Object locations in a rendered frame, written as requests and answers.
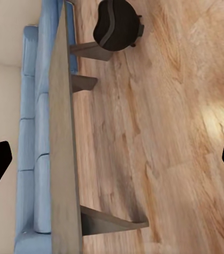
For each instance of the sofa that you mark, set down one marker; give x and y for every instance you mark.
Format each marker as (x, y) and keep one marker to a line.
(33, 196)

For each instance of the cauldron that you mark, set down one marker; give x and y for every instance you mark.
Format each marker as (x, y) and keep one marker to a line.
(118, 25)

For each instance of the coffee table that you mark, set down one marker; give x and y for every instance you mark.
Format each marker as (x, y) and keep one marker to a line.
(70, 220)

